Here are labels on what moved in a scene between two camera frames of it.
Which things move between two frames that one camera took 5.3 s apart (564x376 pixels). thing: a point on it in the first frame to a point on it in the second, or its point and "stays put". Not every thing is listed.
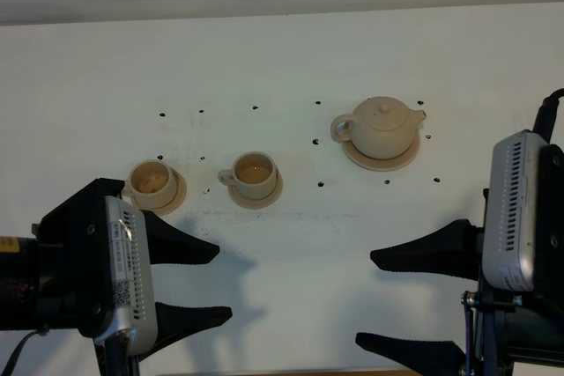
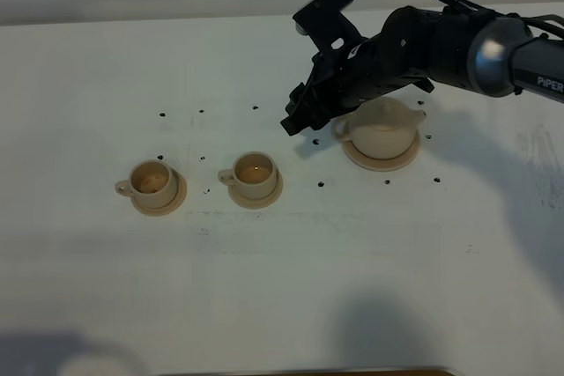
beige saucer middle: (258, 203) stays put
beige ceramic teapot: (381, 128) stays put
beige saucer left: (177, 200) stays put
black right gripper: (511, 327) to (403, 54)
